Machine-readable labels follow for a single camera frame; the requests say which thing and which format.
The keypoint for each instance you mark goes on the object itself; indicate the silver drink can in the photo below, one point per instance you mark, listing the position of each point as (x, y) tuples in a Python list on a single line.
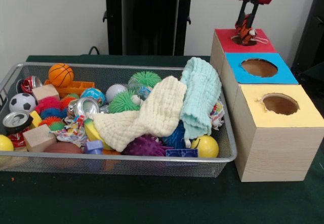
[(87, 106)]

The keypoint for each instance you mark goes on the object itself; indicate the mint green muslin cloth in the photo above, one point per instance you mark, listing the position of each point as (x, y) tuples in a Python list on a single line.
[(200, 95)]

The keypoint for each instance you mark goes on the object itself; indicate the black and white soccer ball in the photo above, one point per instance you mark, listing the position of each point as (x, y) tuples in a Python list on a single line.
[(22, 103)]

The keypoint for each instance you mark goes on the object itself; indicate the black chair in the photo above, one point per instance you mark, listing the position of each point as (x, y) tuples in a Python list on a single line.
[(315, 32)]

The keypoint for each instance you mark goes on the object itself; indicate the orange basketball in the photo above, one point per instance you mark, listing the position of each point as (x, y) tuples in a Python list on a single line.
[(60, 74)]

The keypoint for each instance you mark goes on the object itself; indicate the orange striped tiger plush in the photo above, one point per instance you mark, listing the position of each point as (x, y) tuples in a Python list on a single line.
[(245, 33)]

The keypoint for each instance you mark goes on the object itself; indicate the purple spiky rubber ball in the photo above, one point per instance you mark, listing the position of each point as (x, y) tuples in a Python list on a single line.
[(146, 146)]

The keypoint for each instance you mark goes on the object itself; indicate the dark green tablecloth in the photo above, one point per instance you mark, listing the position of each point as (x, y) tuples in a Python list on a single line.
[(152, 203)]

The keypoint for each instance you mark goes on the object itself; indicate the small green spiky ball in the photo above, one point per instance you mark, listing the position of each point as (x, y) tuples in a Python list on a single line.
[(145, 78)]

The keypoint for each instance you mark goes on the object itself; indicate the cream muslin cloth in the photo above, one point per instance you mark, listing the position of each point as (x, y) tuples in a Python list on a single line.
[(152, 115)]

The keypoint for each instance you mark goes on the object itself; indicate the yellow ball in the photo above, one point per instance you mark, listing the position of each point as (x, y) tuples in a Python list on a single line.
[(206, 146)]

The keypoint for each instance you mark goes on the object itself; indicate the wooden box with three holes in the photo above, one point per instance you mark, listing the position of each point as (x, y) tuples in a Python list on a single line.
[(276, 153)]

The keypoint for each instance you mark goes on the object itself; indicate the blue globe ball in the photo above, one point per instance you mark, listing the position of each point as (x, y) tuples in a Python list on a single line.
[(92, 96)]

